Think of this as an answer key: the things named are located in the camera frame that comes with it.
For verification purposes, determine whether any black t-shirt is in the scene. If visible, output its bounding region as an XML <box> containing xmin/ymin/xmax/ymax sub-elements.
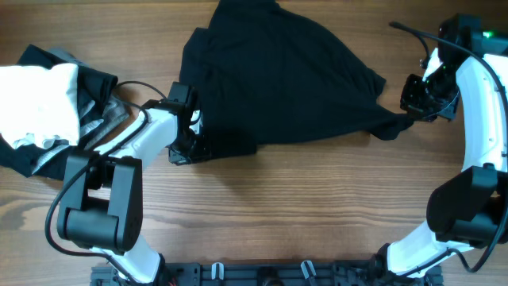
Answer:
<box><xmin>179</xmin><ymin>1</ymin><xmax>412</xmax><ymax>159</ymax></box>

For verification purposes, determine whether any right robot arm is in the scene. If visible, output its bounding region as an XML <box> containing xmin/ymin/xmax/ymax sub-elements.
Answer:
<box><xmin>366</xmin><ymin>14</ymin><xmax>507</xmax><ymax>285</ymax></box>

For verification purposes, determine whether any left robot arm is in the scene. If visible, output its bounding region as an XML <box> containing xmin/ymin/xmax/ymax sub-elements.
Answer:
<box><xmin>44</xmin><ymin>82</ymin><xmax>210</xmax><ymax>285</ymax></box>

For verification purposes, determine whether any black folded garment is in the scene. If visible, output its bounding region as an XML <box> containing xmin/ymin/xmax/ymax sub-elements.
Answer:
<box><xmin>1</xmin><ymin>44</ymin><xmax>129</xmax><ymax>180</ymax></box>

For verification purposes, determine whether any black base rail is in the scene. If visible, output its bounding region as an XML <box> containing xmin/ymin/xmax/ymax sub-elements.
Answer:
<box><xmin>90</xmin><ymin>260</ymin><xmax>444</xmax><ymax>286</ymax></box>

